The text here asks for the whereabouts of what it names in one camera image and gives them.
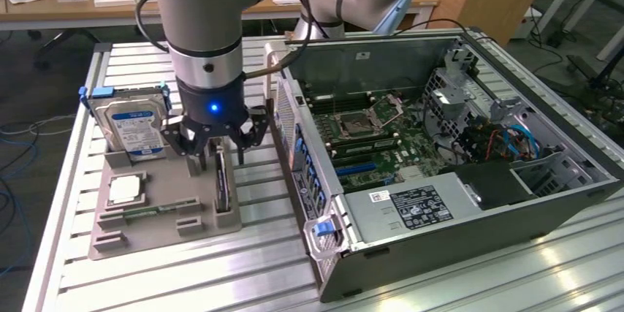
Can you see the green motherboard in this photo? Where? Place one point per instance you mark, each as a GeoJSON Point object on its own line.
{"type": "Point", "coordinates": [415, 136]}

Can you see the silver metal drive cage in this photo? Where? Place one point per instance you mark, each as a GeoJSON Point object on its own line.
{"type": "Point", "coordinates": [449, 96]}

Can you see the white table frame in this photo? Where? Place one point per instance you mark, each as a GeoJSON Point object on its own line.
{"type": "Point", "coordinates": [610, 41]}

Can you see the loose green RAM stick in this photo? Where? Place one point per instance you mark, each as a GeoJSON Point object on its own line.
{"type": "Point", "coordinates": [146, 211]}

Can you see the black RAM slot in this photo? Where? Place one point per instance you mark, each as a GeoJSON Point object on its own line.
{"type": "Point", "coordinates": [363, 138]}
{"type": "Point", "coordinates": [342, 108]}
{"type": "Point", "coordinates": [366, 143]}
{"type": "Point", "coordinates": [339, 101]}

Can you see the black office chair base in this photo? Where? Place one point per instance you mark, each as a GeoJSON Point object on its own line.
{"type": "Point", "coordinates": [51, 43]}

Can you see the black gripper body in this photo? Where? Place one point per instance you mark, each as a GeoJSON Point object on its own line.
{"type": "Point", "coordinates": [213, 103]}

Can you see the hard disk with blue rails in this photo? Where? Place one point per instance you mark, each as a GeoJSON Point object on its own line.
{"type": "Point", "coordinates": [131, 125]}

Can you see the black air shroud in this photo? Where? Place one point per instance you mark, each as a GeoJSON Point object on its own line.
{"type": "Point", "coordinates": [493, 184]}

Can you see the blue case latch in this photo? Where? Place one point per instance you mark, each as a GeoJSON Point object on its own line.
{"type": "Point", "coordinates": [325, 228]}

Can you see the open black PC case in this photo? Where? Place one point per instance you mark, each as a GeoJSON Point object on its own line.
{"type": "Point", "coordinates": [439, 261]}

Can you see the grey disk bay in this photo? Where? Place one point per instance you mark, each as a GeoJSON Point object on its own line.
{"type": "Point", "coordinates": [561, 160]}

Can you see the blue expansion slot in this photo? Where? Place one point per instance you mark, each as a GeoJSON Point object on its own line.
{"type": "Point", "coordinates": [357, 170]}

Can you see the blue slot latch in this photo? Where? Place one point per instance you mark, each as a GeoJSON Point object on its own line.
{"type": "Point", "coordinates": [303, 147]}
{"type": "Point", "coordinates": [307, 163]}
{"type": "Point", "coordinates": [311, 178]}

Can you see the green graphics card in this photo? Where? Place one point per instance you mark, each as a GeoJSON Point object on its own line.
{"type": "Point", "coordinates": [223, 184]}

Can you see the silver CPU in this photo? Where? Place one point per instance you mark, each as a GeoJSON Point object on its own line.
{"type": "Point", "coordinates": [125, 189]}

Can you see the CPU socket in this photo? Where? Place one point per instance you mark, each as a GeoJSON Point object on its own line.
{"type": "Point", "coordinates": [357, 123]}

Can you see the metal socket cover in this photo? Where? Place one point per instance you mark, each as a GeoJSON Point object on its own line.
{"type": "Point", "coordinates": [387, 107]}

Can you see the flat white box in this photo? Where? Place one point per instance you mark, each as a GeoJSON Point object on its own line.
{"type": "Point", "coordinates": [115, 0]}

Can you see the grey power supply unit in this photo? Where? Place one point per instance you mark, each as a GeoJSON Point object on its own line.
{"type": "Point", "coordinates": [371, 217]}

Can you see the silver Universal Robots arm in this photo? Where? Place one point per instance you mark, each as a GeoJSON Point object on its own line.
{"type": "Point", "coordinates": [205, 16]}

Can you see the black floor stand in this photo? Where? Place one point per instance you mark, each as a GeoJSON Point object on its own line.
{"type": "Point", "coordinates": [585, 67]}

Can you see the grey parts rack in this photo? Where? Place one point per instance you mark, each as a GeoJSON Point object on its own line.
{"type": "Point", "coordinates": [161, 231]}

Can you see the wooden desk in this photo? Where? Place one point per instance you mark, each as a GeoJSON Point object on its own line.
{"type": "Point", "coordinates": [30, 7]}
{"type": "Point", "coordinates": [263, 10]}

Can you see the thin locking lever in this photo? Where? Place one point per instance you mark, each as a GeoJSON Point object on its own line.
{"type": "Point", "coordinates": [335, 103]}

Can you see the silver chipset heatsink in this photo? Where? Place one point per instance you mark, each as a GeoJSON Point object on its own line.
{"type": "Point", "coordinates": [411, 173]}

